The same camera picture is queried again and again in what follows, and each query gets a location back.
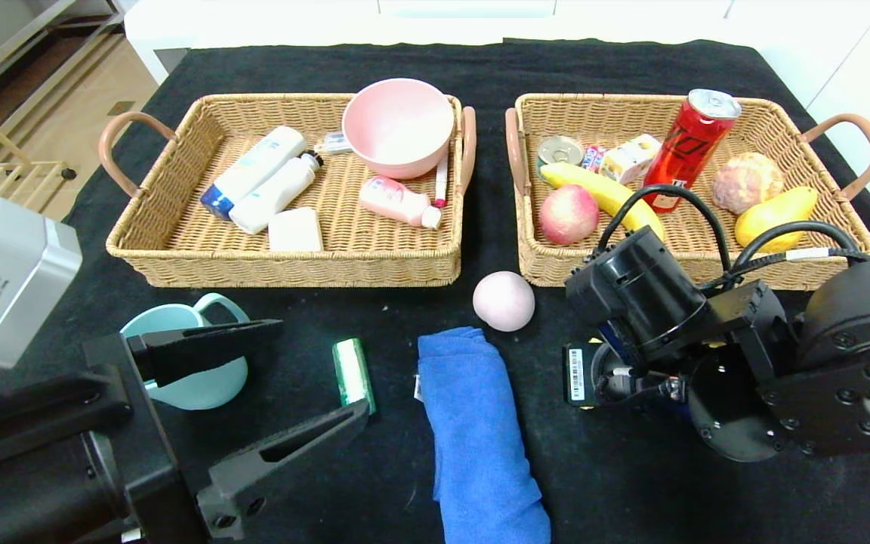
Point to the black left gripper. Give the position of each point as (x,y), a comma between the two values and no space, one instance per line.
(154,424)

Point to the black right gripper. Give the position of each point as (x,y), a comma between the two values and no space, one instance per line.
(578,375)

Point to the pale pink round bun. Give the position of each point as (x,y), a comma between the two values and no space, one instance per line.
(503,302)

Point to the blue microfibre towel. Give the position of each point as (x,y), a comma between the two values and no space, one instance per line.
(480,438)

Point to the red soda can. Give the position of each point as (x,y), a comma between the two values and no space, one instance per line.
(688,143)

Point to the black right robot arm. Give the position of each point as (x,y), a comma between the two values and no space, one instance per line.
(843,363)

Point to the wicker basket with food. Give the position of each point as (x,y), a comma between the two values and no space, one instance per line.
(548,268)

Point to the wicker basket with toiletries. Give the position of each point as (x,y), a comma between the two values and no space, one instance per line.
(178,261)

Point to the pale teal mug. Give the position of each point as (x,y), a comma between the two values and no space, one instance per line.
(201,385)

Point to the green chewing gum pack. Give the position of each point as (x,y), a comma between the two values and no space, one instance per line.
(352,374)

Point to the red pink peach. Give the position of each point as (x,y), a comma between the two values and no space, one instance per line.
(567,215)

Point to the yellow banana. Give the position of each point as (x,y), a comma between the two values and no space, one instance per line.
(593,189)

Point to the white bottle black cap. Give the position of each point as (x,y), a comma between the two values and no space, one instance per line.
(269,198)

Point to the red blue candy pack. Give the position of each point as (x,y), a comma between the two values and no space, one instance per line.
(593,159)

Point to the white yellow juice carton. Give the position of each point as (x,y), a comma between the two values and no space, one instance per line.
(627,160)

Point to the small tin can gold lid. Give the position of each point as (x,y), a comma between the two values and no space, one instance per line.
(559,151)

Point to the white tube blue cap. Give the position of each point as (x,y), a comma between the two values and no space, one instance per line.
(261,162)

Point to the pink white slim stick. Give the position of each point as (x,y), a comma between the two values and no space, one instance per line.
(441,185)

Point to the pink bottle white cap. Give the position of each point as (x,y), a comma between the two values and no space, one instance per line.
(393,200)

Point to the brown crusty bread roll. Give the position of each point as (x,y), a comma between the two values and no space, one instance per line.
(745,181)

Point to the yellow pear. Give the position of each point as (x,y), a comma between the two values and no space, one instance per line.
(775,211)

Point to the small white packet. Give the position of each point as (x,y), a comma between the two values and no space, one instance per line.
(335,143)

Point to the pink bowl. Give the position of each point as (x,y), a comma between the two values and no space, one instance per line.
(397,128)

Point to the black table cloth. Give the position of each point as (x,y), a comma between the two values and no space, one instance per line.
(480,68)

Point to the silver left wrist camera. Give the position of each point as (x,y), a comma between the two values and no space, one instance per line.
(12,279)

